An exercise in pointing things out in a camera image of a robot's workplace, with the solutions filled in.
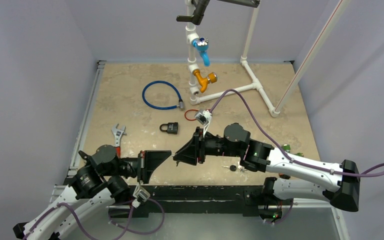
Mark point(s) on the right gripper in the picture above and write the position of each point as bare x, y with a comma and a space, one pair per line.
199, 146

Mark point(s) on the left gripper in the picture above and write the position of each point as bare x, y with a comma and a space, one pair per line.
147, 161

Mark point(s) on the blue cable lock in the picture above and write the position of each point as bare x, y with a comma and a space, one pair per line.
159, 101

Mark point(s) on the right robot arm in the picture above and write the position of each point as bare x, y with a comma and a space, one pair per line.
335, 183

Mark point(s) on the key bunch with black fob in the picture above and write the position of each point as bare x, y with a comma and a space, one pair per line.
235, 168

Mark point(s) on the black padlock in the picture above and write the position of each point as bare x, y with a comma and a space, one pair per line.
170, 128

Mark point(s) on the orange faucet valve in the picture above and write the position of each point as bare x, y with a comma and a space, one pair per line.
204, 81

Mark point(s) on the orange tool at right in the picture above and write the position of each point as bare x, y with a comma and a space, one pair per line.
284, 176

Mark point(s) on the blue faucet valve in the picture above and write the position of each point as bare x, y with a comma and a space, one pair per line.
201, 44

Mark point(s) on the white diagonal pole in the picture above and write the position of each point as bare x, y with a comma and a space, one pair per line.
312, 52

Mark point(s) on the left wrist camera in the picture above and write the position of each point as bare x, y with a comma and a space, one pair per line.
140, 195

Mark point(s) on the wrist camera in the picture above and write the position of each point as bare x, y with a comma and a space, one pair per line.
140, 195
204, 117

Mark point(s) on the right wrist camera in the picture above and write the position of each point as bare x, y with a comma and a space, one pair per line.
204, 117

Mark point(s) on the red handled adjustable wrench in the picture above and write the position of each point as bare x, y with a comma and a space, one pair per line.
118, 133

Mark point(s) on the red cable seal lock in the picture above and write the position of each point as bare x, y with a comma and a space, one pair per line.
189, 115

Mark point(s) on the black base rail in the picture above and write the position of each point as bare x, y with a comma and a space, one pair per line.
244, 200

